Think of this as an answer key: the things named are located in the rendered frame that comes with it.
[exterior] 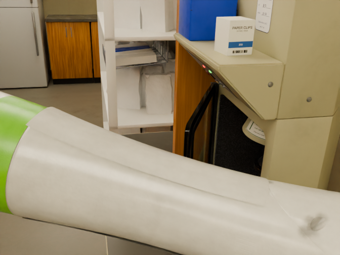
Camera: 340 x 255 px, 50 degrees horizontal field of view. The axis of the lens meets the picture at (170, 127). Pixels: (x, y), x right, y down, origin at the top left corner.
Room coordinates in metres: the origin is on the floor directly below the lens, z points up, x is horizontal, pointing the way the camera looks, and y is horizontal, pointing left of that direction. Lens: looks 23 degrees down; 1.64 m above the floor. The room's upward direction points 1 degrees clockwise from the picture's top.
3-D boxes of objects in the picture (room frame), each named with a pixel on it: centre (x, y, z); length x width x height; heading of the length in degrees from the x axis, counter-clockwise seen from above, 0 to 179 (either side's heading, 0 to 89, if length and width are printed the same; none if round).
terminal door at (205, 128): (0.73, -0.07, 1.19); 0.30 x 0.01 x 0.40; 165
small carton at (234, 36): (0.66, -0.11, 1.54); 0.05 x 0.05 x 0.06; 21
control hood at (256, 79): (0.72, -0.09, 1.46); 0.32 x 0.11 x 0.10; 13
